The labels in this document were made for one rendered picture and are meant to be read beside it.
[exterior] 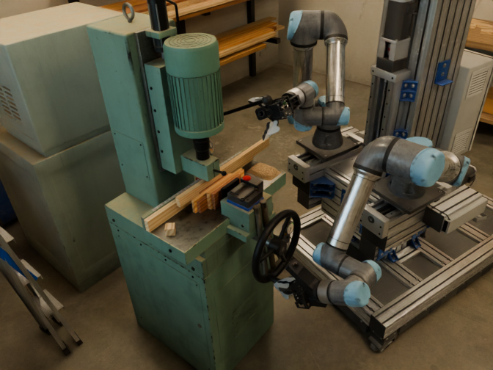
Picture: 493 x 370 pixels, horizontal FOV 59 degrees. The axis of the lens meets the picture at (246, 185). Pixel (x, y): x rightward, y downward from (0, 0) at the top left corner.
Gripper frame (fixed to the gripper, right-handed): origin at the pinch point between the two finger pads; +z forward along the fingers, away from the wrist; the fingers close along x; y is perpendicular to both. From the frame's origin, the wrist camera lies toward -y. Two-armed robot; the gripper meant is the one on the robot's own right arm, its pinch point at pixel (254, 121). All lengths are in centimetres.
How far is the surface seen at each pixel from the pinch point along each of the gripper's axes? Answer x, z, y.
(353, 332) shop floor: 125, -31, -18
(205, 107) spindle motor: -11.8, 16.5, -2.3
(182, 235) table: 26.1, 35.0, -18.3
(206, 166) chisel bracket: 8.8, 15.5, -15.4
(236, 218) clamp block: 29.2, 17.9, -8.0
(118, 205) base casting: 16, 31, -63
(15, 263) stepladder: 20, 70, -88
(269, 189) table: 30.2, -7.2, -12.6
